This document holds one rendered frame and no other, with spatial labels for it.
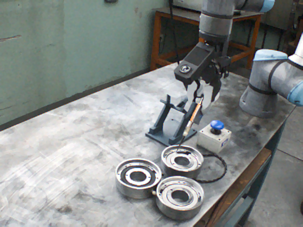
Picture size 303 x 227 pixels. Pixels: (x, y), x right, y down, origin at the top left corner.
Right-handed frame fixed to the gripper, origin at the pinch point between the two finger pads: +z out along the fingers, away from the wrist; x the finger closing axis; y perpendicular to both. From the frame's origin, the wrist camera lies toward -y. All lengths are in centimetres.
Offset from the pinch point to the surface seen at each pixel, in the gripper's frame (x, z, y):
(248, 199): -9, 69, 56
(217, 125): -3.8, 5.9, 6.5
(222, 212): -12.1, 38.2, 10.0
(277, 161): -4, 93, 136
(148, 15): 161, 24, 166
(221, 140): -6.6, 8.8, 5.0
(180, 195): -9.2, 12.1, -16.9
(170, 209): -11.4, 9.9, -23.8
